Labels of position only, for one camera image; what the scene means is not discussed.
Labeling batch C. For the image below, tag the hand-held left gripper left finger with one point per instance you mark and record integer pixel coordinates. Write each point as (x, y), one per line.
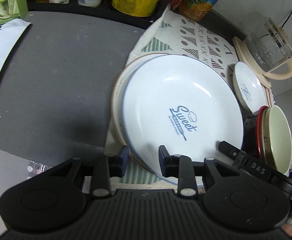
(124, 160)

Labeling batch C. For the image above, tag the white snack pouch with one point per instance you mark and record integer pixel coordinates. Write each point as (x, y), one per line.
(1, 45)

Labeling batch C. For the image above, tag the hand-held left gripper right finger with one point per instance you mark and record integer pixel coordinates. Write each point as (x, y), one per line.
(163, 162)

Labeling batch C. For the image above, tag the cream kettle base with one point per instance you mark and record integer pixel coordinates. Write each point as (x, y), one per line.
(238, 47)

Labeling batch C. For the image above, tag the black metal shelf rack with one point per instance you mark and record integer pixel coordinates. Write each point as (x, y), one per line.
(98, 15)

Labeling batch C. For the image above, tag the pale green bowl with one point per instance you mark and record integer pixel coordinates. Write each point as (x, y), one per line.
(261, 130)
(281, 135)

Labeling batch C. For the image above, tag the large white flower print plate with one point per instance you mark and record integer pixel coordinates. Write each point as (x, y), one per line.
(118, 105)

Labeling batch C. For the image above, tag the orange juice bottle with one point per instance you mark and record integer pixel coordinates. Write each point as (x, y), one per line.
(201, 2)

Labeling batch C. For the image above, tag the patterned fringed table mat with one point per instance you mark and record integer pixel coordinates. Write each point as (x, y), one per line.
(198, 37)

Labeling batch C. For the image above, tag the small white blue print plate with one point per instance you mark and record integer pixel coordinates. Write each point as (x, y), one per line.
(248, 87)

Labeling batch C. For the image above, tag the white plate with blue print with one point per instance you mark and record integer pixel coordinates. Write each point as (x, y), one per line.
(173, 92)

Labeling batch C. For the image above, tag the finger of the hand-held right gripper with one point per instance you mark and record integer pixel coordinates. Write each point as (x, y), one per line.
(232, 155)

